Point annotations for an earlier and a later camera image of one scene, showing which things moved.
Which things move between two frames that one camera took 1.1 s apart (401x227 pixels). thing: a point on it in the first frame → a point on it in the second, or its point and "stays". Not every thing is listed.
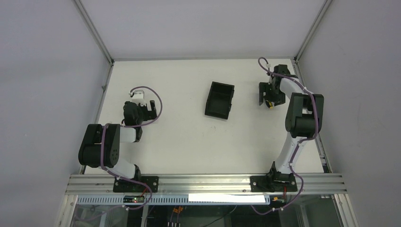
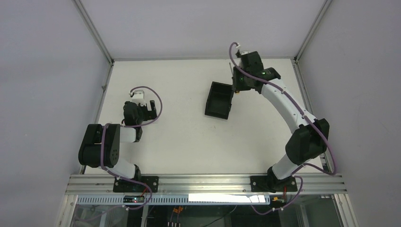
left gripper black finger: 152,114 stays
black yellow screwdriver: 269,104 → 233,82
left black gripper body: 150,110 stays
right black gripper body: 269,95 → 236,79
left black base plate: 124,186 stays
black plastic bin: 219,100 stays
